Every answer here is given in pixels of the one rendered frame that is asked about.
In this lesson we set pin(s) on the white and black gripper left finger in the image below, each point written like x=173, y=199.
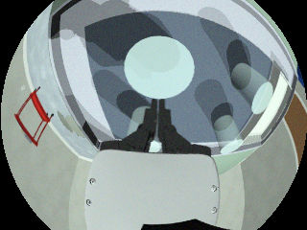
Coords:
x=138, y=140

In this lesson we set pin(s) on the clear glass jar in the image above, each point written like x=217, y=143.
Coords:
x=227, y=134
x=137, y=119
x=159, y=67
x=252, y=86

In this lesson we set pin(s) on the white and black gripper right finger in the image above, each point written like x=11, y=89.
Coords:
x=174, y=142

